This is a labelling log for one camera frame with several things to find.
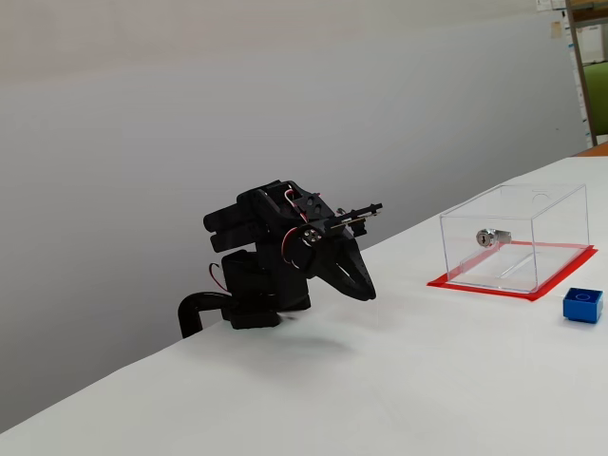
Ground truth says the transparent plastic box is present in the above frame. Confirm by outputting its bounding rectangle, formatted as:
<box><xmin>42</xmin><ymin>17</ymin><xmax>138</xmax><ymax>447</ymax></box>
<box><xmin>439</xmin><ymin>183</ymin><xmax>591</xmax><ymax>294</ymax></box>

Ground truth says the green panel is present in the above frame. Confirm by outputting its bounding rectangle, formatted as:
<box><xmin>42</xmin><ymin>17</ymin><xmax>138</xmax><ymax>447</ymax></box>
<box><xmin>582</xmin><ymin>61</ymin><xmax>608</xmax><ymax>143</ymax></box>

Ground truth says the wooden shelf frame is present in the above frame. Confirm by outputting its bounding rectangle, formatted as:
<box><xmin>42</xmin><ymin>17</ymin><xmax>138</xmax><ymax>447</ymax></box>
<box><xmin>563</xmin><ymin>0</ymin><xmax>608</xmax><ymax>149</ymax></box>

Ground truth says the red white black servo cable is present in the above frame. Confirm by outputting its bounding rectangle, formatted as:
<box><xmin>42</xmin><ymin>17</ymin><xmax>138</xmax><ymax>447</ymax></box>
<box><xmin>280</xmin><ymin>187</ymin><xmax>310</xmax><ymax>223</ymax></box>
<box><xmin>280</xmin><ymin>226</ymin><xmax>306</xmax><ymax>265</ymax></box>
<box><xmin>206</xmin><ymin>262</ymin><xmax>230</xmax><ymax>292</ymax></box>

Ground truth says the blue lego brick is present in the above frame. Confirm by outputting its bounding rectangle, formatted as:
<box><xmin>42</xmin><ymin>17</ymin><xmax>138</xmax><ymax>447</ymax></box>
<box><xmin>562</xmin><ymin>286</ymin><xmax>605</xmax><ymax>326</ymax></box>

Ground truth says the black table clamp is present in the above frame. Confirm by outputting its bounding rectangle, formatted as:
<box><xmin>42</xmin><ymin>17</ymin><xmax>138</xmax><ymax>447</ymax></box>
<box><xmin>177</xmin><ymin>291</ymin><xmax>235</xmax><ymax>340</ymax></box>

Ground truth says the silver cam lock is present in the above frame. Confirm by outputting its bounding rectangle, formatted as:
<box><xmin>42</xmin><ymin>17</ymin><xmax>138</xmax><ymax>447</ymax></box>
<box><xmin>476</xmin><ymin>227</ymin><xmax>513</xmax><ymax>248</ymax></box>

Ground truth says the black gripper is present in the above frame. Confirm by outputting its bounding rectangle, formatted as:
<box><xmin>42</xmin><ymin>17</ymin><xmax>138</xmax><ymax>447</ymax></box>
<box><xmin>291</xmin><ymin>215</ymin><xmax>378</xmax><ymax>302</ymax></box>

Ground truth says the wooden table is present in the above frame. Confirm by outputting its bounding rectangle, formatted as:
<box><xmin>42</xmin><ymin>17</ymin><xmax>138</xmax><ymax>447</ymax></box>
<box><xmin>572</xmin><ymin>141</ymin><xmax>608</xmax><ymax>159</ymax></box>

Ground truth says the white box with print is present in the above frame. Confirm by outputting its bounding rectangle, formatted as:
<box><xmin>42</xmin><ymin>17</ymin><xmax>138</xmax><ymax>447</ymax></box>
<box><xmin>577</xmin><ymin>22</ymin><xmax>608</xmax><ymax>64</ymax></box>

